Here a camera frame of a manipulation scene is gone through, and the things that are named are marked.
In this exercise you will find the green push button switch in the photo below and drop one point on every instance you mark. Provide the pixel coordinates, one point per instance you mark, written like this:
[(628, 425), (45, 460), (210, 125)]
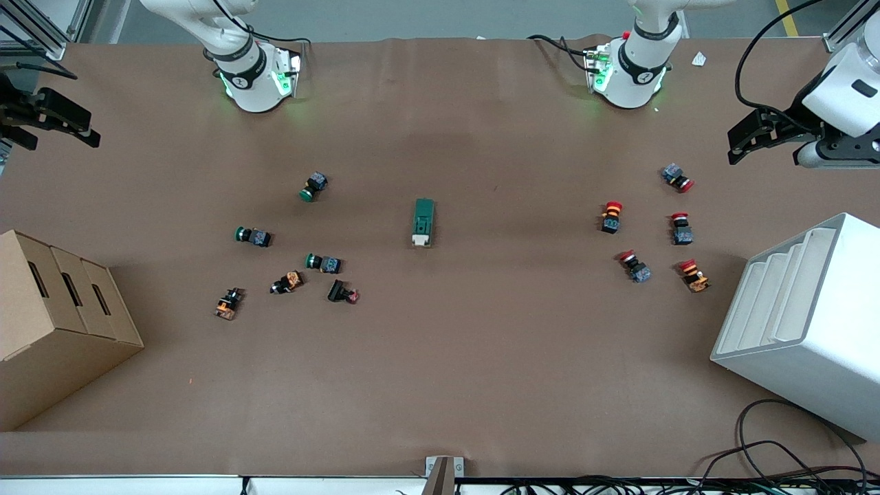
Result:
[(315, 184), (326, 264), (256, 237)]

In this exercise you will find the small white paper scrap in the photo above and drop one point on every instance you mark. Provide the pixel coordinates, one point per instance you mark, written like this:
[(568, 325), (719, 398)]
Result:
[(699, 60)]

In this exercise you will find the brown cardboard box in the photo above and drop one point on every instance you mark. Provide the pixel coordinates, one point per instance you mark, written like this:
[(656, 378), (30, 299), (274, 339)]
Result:
[(55, 357)]

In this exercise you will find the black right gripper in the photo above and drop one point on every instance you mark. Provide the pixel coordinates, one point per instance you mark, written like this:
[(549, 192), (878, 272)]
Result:
[(15, 111)]

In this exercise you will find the red button with orange body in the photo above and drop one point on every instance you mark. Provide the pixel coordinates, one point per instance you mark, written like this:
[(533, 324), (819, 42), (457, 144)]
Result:
[(694, 278)]

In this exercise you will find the black orange selector switch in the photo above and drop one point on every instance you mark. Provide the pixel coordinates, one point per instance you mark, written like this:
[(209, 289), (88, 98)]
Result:
[(289, 281), (228, 304)]

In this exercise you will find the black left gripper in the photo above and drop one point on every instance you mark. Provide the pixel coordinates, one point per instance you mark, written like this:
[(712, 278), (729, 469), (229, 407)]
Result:
[(786, 124)]

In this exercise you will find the aluminium frame profile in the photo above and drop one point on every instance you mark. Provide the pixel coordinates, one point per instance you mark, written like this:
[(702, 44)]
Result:
[(842, 31), (34, 34)]

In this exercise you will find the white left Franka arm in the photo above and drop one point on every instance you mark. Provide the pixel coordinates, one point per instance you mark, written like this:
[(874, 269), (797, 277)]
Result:
[(632, 69)]

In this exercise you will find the black switch with red tip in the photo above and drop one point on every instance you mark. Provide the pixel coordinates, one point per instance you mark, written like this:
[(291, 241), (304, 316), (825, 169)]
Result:
[(338, 291)]

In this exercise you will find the grey metal bracket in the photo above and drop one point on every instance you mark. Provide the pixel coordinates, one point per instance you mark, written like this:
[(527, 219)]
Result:
[(443, 474)]

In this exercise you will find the white stepped rack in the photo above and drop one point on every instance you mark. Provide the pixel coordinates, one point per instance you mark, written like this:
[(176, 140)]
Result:
[(825, 357)]

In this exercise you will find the red push button switch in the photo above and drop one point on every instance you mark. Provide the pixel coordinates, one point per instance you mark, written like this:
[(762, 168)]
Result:
[(682, 234), (638, 269), (675, 174)]

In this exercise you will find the green load switch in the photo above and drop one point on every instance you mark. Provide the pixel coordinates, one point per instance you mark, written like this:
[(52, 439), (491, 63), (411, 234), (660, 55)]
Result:
[(423, 220)]

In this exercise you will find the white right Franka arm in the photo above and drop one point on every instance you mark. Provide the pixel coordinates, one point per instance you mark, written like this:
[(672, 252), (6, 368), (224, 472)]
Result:
[(254, 82)]

